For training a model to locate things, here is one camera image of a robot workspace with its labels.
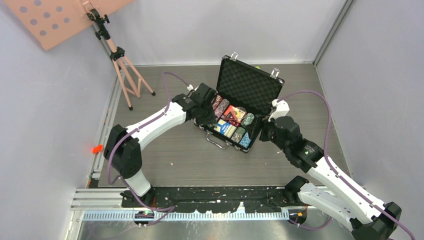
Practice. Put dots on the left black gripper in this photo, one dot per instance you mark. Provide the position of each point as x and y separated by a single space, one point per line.
209 120

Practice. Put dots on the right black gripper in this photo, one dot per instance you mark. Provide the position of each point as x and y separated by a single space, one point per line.
263 122

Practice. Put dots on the red triangle all-in button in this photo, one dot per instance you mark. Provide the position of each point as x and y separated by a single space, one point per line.
230 114

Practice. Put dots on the black poker chip case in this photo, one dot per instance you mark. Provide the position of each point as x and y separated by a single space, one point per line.
246 86

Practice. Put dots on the blue playing card deck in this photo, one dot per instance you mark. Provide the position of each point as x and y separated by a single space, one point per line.
225 128

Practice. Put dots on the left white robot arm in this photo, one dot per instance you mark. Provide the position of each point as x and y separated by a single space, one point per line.
123 150

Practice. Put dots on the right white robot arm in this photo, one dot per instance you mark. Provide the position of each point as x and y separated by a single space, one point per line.
364 215

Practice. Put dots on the green poker chip stack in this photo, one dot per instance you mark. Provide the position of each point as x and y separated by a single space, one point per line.
247 120

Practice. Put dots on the red poker chip stack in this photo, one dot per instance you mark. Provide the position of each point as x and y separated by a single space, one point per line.
217 101

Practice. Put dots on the clear round dealer button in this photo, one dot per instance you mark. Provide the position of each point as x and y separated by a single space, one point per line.
241 110

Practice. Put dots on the grey camo chip stack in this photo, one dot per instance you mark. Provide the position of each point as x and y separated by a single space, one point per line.
238 134

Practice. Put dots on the light blue chip stack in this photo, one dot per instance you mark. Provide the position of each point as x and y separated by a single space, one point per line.
245 141

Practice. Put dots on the red playing card deck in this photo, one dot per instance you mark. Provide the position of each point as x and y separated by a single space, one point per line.
239 116

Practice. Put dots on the pink music stand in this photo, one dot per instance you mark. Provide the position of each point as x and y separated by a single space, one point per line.
52 22

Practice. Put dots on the orange clip on rail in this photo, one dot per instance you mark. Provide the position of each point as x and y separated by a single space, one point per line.
97 149

